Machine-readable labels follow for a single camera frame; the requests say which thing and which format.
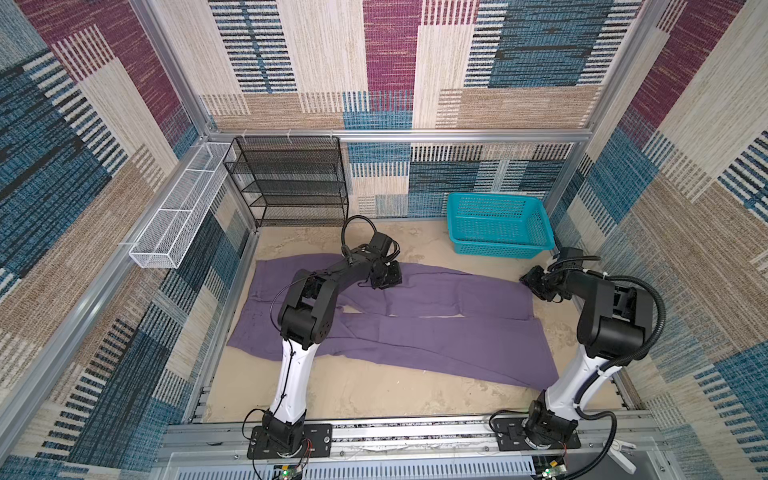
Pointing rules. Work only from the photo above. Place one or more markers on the aluminium mounting rail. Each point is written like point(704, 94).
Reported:
point(437, 447)

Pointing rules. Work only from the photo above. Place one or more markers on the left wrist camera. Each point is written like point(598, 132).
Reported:
point(384, 247)

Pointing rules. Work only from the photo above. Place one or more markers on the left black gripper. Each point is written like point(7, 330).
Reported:
point(395, 278)

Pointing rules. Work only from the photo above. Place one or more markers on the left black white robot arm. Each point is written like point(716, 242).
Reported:
point(304, 321)

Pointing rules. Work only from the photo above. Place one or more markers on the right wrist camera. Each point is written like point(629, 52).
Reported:
point(568, 257)

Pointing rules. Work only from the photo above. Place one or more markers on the purple trousers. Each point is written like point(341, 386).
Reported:
point(445, 321)

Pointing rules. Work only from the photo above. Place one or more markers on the black wire mesh shelf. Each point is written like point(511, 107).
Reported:
point(290, 181)

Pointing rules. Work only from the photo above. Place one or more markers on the teal plastic basket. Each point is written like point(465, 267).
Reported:
point(498, 225)

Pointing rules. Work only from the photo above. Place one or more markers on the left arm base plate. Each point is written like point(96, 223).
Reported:
point(290, 442)

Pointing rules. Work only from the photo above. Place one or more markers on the white handle tool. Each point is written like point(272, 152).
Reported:
point(617, 454)

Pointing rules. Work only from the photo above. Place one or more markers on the white wire mesh tray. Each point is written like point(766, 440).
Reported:
point(166, 239)

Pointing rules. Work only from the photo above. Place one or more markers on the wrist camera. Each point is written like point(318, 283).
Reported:
point(568, 257)
point(384, 247)

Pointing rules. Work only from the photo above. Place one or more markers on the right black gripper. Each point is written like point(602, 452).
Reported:
point(530, 278)

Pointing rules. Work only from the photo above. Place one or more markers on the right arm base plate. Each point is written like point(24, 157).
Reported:
point(518, 434)

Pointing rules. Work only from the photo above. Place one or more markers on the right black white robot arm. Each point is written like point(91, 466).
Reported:
point(620, 320)

